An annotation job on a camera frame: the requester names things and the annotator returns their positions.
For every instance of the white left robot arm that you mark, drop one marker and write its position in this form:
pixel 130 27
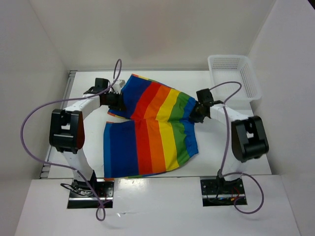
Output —
pixel 86 104

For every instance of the rainbow striped shorts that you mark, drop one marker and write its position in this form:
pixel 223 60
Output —
pixel 156 135

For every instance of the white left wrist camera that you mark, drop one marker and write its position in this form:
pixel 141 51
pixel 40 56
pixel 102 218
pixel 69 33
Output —
pixel 118 85

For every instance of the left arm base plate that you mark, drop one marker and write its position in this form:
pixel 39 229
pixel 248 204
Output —
pixel 82 198

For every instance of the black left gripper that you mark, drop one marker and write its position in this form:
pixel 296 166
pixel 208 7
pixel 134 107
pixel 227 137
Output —
pixel 120 104

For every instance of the aluminium table edge rail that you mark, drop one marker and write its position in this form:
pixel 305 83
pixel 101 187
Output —
pixel 60 138

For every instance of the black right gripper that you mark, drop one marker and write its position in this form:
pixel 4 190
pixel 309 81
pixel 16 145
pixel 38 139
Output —
pixel 193 117

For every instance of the white plastic basket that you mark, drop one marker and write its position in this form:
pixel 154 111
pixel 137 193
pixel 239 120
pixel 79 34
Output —
pixel 234 68

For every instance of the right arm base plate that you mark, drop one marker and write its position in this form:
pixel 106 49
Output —
pixel 217 193

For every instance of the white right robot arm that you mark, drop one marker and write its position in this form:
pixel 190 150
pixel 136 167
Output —
pixel 245 136

